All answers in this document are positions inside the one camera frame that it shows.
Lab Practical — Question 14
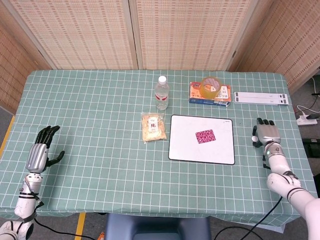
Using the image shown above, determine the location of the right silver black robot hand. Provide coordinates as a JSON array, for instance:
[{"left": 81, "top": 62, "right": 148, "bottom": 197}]
[{"left": 252, "top": 117, "right": 282, "bottom": 149}]

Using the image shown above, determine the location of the green checkered tablecloth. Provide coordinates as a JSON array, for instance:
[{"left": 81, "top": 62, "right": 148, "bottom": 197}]
[{"left": 0, "top": 69, "right": 320, "bottom": 227}]

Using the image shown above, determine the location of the yellow packing tape roll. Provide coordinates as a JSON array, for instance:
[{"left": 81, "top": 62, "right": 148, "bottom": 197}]
[{"left": 199, "top": 76, "right": 221, "bottom": 100}]

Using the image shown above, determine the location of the white folded stand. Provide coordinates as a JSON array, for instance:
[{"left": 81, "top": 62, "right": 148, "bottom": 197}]
[{"left": 233, "top": 91, "right": 292, "bottom": 106}]

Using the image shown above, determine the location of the bag of beige snack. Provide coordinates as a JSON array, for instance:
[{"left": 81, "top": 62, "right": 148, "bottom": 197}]
[{"left": 140, "top": 111, "right": 168, "bottom": 145}]

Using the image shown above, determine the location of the black floor cable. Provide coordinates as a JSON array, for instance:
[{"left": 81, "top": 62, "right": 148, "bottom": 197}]
[{"left": 34, "top": 217, "right": 97, "bottom": 240}]

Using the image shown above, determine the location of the blue chair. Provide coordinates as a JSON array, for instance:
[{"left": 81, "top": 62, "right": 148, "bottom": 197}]
[{"left": 104, "top": 213, "right": 212, "bottom": 240}]

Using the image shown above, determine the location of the orange blue tissue pack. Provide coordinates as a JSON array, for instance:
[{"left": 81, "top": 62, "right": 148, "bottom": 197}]
[{"left": 188, "top": 81, "right": 232, "bottom": 109}]

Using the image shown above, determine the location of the white power strip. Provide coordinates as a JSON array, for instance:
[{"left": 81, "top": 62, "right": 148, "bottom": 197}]
[{"left": 296, "top": 114, "right": 318, "bottom": 126}]

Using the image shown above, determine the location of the white magnetic board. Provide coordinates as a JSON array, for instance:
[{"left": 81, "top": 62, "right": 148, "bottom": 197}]
[{"left": 168, "top": 114, "right": 236, "bottom": 166}]

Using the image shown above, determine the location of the bamboo folding screen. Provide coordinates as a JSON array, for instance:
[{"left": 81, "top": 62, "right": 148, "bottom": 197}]
[{"left": 0, "top": 0, "right": 320, "bottom": 115}]

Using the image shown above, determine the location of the black box on floor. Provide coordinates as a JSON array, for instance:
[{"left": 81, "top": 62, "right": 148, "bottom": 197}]
[{"left": 302, "top": 137, "right": 320, "bottom": 158}]

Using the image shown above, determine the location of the clear plastic water bottle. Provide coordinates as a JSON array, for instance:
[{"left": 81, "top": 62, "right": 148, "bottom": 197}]
[{"left": 154, "top": 75, "right": 170, "bottom": 111}]

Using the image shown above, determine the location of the pink patterned packet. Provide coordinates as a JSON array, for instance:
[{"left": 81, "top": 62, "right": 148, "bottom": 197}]
[{"left": 195, "top": 128, "right": 217, "bottom": 145}]

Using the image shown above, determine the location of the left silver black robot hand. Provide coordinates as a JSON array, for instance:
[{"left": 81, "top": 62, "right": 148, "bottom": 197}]
[{"left": 25, "top": 125, "right": 66, "bottom": 174}]

